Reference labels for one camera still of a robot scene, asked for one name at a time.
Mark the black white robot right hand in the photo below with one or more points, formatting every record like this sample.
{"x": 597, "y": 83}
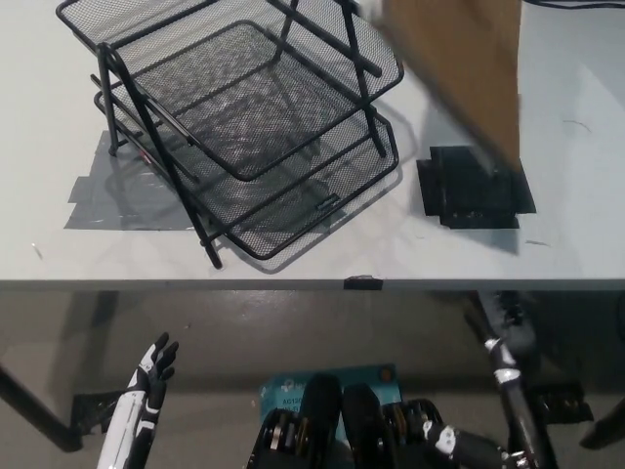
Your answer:
{"x": 512, "y": 405}

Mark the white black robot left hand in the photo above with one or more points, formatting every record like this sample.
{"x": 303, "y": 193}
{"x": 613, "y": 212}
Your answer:
{"x": 139, "y": 400}

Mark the brown spiral notebook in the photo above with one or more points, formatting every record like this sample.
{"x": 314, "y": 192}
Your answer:
{"x": 464, "y": 63}

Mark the black mesh file tray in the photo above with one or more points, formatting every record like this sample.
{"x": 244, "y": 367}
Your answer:
{"x": 273, "y": 220}

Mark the black table leg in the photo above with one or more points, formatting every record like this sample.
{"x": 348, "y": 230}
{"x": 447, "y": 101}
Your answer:
{"x": 34, "y": 410}

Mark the teal router box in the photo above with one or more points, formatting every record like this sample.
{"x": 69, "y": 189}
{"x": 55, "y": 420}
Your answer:
{"x": 288, "y": 386}

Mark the grey tape patch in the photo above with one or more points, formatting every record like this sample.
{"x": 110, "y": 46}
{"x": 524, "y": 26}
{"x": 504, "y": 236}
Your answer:
{"x": 88, "y": 205}

